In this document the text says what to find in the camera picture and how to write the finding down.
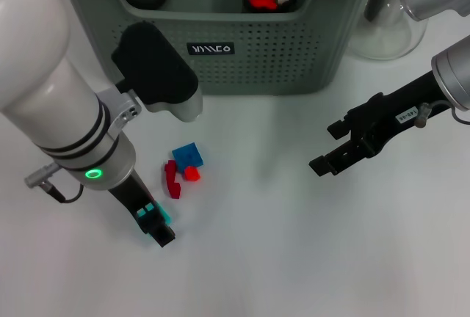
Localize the black cable with silver plug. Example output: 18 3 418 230
23 161 85 204

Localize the small red brick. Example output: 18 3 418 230
183 165 201 182

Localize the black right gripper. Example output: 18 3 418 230
308 70 455 178

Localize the bright red sloped brick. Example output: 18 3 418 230
248 0 278 10

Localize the dark red curved brick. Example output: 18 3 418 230
164 159 183 200

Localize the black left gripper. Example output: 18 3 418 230
108 170 178 248

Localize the glass carafe with black lid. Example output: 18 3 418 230
347 0 430 62

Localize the blue square plate brick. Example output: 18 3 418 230
171 142 205 168

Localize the right arm cable with plug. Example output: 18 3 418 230
414 101 470 127

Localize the teal square plate brick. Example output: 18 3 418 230
138 200 173 239

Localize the grey perforated storage bin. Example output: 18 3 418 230
54 0 386 97

